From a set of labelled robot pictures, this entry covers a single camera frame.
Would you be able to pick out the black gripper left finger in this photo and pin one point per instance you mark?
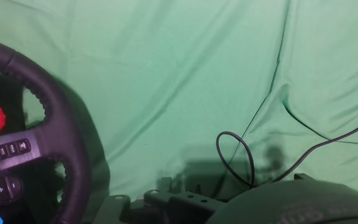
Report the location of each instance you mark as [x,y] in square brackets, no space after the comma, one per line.
[182,207]

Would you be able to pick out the black leather steering wheel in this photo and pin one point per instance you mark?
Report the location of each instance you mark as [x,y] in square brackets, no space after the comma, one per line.
[57,124]

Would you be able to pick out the green cloth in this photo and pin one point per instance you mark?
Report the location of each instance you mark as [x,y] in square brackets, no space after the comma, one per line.
[166,77]

